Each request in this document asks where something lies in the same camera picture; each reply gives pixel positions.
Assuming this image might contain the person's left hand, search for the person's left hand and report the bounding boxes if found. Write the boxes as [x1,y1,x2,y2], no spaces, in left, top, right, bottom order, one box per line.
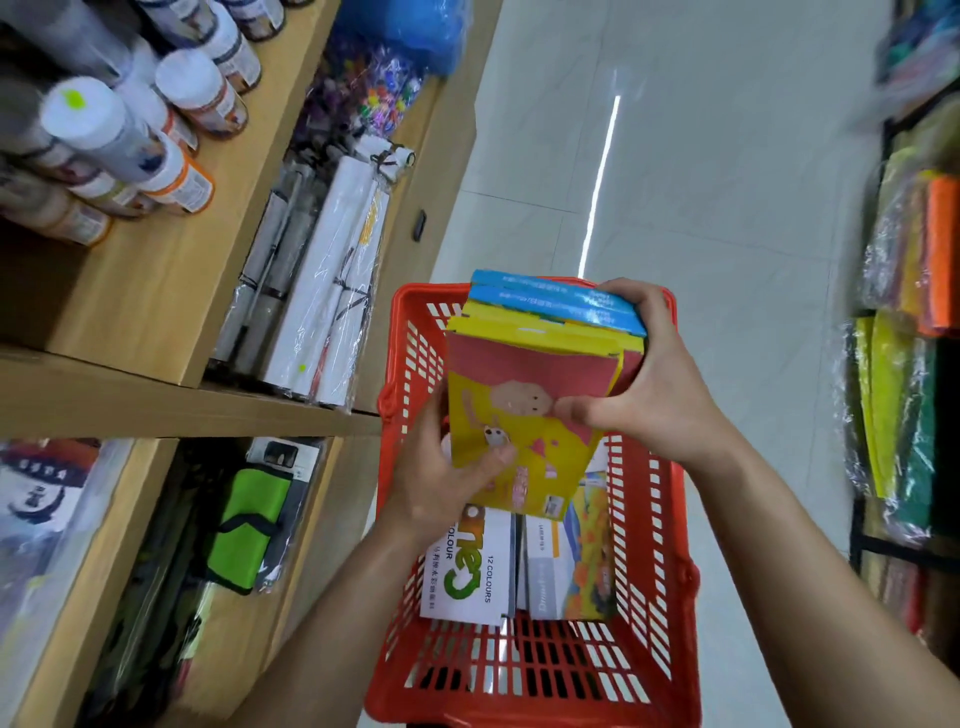
[382,389,519,543]

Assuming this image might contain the person's right hand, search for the person's right hand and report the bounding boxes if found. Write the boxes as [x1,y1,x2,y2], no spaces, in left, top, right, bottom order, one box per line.
[553,277,740,472]

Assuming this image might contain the yellow paint box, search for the yellow paint box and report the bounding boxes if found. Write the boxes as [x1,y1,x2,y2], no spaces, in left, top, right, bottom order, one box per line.
[447,313,645,391]
[458,299,646,354]
[446,329,625,523]

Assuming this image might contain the white Maries watercolour boxes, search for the white Maries watercolour boxes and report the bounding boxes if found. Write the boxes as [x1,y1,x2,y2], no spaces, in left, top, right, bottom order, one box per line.
[419,502,519,628]

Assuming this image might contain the blue paint box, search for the blue paint box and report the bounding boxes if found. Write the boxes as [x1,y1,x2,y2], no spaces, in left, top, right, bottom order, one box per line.
[464,283,649,339]
[468,269,639,309]

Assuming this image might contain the landscape print paint box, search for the landscape print paint box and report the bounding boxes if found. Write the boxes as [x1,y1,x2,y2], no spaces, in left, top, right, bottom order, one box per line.
[517,438,620,622]

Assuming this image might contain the red plastic shopping basket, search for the red plastic shopping basket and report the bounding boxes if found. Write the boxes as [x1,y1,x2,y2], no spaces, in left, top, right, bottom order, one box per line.
[365,278,703,728]

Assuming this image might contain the wooden shelf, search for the wooden shelf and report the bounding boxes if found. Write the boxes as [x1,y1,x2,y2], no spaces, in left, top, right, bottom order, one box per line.
[0,0,504,728]

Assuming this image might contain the person's left forearm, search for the person's left forearm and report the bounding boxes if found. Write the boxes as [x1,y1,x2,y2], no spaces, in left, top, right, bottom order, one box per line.
[224,517,451,728]

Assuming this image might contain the person's right forearm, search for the person's right forearm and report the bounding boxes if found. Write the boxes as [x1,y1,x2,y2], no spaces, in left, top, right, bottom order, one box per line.
[686,427,960,728]

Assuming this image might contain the row of paint bottles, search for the row of paint bottles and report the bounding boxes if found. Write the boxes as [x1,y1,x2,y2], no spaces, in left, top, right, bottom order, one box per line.
[0,0,316,249]

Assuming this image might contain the white paper roll pack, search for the white paper roll pack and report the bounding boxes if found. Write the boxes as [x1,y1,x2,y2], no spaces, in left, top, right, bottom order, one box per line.
[262,155,376,399]
[314,183,391,410]

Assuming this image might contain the green black pouch package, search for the green black pouch package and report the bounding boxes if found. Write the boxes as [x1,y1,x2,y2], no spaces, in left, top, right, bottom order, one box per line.
[202,438,324,598]

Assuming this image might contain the yellow paper pack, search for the yellow paper pack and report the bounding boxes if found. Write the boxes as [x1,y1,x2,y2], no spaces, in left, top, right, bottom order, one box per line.
[854,311,916,500]

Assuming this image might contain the paper display rack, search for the paper display rack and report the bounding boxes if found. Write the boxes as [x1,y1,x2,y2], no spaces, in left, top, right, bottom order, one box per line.
[828,0,960,661]

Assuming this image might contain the green paper pack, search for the green paper pack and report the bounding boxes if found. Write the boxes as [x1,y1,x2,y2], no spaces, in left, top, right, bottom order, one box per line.
[884,337,939,545]

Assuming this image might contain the grey tube pack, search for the grey tube pack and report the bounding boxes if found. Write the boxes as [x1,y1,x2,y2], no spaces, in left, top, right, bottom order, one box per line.
[209,161,316,376]

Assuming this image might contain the clear-wrapped paper pack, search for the clear-wrapped paper pack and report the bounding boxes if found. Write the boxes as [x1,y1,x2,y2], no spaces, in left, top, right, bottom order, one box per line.
[862,172,928,313]

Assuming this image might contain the red paper pack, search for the red paper pack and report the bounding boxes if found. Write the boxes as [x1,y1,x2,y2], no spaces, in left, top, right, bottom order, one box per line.
[862,554,960,646]

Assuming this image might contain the orange paper pack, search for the orange paper pack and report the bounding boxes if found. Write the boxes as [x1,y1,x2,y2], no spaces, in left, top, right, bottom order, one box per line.
[918,176,960,339]

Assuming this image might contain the stack of dark long packages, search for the stack of dark long packages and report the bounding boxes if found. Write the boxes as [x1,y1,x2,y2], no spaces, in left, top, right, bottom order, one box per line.
[82,449,226,721]

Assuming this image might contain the small tied white roll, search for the small tied white roll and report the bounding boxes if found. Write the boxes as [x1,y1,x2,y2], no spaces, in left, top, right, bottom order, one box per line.
[352,134,416,185]

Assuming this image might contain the clear-wrapped calligraphy set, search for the clear-wrapped calligraphy set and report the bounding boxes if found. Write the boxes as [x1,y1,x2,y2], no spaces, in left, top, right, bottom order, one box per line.
[0,438,136,706]

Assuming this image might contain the bag of colourful beads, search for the bag of colourful beads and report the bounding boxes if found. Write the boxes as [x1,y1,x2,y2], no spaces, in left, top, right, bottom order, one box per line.
[292,33,425,151]

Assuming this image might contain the blue plastic bag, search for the blue plastic bag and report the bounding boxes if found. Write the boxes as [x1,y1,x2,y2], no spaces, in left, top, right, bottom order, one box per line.
[333,0,470,76]

